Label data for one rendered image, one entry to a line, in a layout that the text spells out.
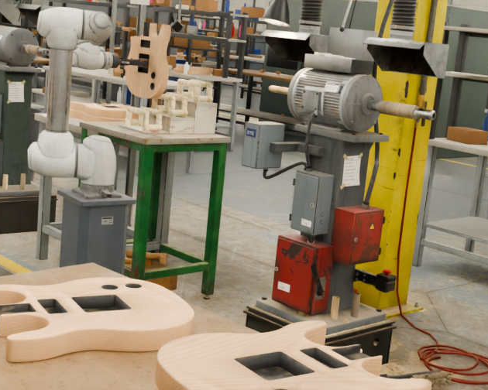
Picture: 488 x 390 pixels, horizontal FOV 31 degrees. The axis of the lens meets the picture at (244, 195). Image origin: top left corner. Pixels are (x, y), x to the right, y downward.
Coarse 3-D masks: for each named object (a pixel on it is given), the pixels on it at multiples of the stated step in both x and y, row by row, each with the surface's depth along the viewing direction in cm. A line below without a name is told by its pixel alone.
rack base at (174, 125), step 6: (162, 114) 482; (150, 120) 484; (162, 120) 476; (168, 120) 471; (174, 120) 472; (180, 120) 474; (186, 120) 476; (192, 120) 479; (162, 126) 476; (168, 126) 471; (174, 126) 472; (180, 126) 475; (186, 126) 477; (192, 126) 480; (174, 132) 473; (180, 132) 476; (186, 132) 478; (192, 132) 481
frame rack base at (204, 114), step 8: (176, 104) 493; (192, 104) 481; (200, 104) 480; (208, 104) 484; (216, 104) 487; (192, 112) 481; (200, 112) 481; (208, 112) 485; (216, 112) 488; (200, 120) 482; (208, 120) 486; (200, 128) 484; (208, 128) 487
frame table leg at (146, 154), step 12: (144, 156) 449; (144, 168) 449; (144, 180) 451; (144, 192) 452; (144, 204) 454; (144, 216) 455; (144, 228) 457; (144, 240) 458; (132, 252) 461; (144, 252) 460; (132, 264) 462; (144, 264) 462; (132, 276) 462
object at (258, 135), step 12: (252, 132) 390; (264, 132) 389; (276, 132) 394; (252, 144) 391; (264, 144) 391; (252, 156) 391; (264, 156) 392; (276, 156) 397; (264, 168) 394; (288, 168) 396
